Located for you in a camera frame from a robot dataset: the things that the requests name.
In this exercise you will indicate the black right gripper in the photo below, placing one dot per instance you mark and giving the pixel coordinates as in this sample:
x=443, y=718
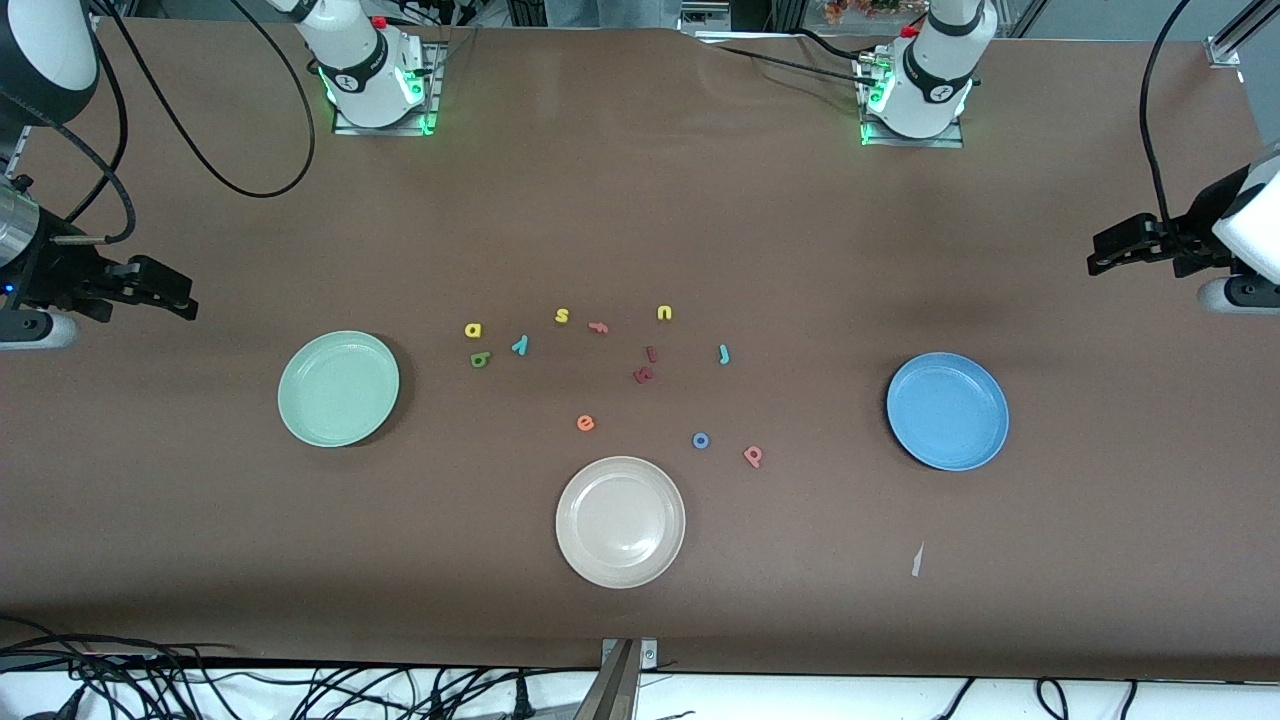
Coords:
x=52, y=272

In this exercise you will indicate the light green plate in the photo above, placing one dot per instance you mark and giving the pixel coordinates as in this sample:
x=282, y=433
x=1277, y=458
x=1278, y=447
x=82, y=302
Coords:
x=338, y=390

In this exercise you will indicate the metal table bracket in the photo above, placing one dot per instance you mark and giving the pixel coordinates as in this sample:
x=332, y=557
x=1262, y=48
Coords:
x=625, y=655

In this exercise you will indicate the beige plate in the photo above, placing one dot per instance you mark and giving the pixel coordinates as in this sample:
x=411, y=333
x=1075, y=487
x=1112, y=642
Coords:
x=620, y=522

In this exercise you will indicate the blue plate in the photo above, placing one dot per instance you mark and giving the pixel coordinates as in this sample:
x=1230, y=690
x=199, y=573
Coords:
x=947, y=412

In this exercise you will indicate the aluminium frame profile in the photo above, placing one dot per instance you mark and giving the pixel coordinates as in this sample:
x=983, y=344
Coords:
x=1235, y=35

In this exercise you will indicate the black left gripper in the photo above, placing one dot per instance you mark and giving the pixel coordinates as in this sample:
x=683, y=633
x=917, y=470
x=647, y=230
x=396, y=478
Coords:
x=1190, y=243

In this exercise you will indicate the orange artificial flowers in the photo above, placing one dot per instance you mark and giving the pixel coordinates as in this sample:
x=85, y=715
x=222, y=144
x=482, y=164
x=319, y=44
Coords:
x=860, y=8

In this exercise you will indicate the person in blue jeans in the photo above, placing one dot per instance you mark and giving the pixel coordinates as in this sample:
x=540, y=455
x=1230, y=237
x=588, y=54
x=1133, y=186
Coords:
x=610, y=10

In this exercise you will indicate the small grey paper scrap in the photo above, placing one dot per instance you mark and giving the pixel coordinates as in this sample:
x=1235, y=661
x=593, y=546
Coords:
x=917, y=560

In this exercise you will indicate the pink letter p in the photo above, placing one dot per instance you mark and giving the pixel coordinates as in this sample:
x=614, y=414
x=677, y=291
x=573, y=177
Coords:
x=756, y=460

